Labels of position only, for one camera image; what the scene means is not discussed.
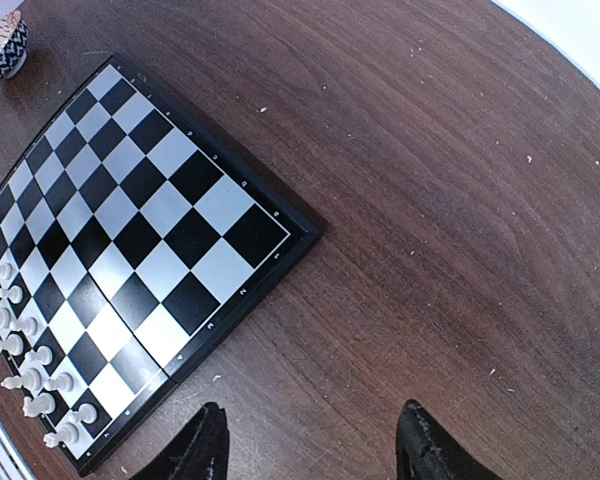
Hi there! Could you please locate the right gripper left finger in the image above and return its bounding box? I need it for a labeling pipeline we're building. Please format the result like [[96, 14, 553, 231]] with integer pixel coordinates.
[[149, 402, 229, 479]]

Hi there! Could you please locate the white chess king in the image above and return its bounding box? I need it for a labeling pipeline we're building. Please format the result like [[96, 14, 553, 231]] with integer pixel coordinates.
[[0, 334, 24, 356]]

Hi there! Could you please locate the white chess pawn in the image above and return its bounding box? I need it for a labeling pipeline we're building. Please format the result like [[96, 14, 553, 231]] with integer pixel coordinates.
[[24, 346, 53, 366], [67, 403, 98, 424], [9, 317, 39, 336], [0, 285, 23, 304], [43, 372, 74, 392], [0, 263, 14, 280]]

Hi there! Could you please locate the black grey chessboard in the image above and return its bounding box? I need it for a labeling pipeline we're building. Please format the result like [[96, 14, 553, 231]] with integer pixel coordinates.
[[0, 57, 319, 476]]

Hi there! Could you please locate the white chess bishop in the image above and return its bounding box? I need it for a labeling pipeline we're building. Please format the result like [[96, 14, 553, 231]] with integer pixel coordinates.
[[0, 368, 43, 392]]

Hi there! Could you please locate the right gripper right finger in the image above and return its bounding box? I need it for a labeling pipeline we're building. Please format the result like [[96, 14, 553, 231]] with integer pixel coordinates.
[[395, 399, 500, 480]]

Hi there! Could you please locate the red patterned bowl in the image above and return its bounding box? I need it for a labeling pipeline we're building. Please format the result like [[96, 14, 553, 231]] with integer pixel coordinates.
[[0, 10, 28, 81]]

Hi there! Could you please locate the white chess knight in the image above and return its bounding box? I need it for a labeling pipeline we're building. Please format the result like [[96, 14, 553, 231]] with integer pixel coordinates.
[[43, 423, 80, 448], [22, 392, 56, 418]]

